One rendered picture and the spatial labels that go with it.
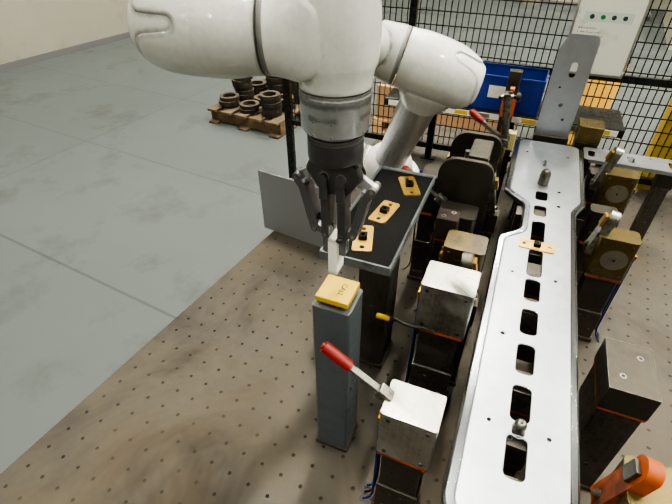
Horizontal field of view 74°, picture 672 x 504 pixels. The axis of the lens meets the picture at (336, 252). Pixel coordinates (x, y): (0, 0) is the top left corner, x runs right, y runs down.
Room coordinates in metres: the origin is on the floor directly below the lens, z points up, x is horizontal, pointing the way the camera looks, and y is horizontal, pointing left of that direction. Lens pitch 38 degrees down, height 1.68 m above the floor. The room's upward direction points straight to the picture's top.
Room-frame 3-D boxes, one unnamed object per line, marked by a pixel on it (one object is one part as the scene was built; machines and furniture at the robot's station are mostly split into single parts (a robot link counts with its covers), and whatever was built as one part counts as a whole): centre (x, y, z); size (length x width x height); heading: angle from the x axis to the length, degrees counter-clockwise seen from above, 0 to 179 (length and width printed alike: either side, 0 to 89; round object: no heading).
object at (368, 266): (0.79, -0.10, 1.16); 0.37 x 0.14 x 0.02; 158
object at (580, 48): (1.55, -0.79, 1.17); 0.12 x 0.01 x 0.34; 68
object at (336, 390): (0.55, 0.00, 0.92); 0.08 x 0.08 x 0.44; 68
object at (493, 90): (1.79, -0.66, 1.09); 0.30 x 0.17 x 0.13; 65
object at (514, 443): (0.39, -0.30, 0.84); 0.05 x 0.05 x 0.29; 68
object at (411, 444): (0.40, -0.11, 0.88); 0.12 x 0.07 x 0.36; 68
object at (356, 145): (0.55, 0.00, 1.40); 0.08 x 0.07 x 0.09; 67
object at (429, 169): (1.12, -0.26, 0.89); 0.09 x 0.08 x 0.38; 68
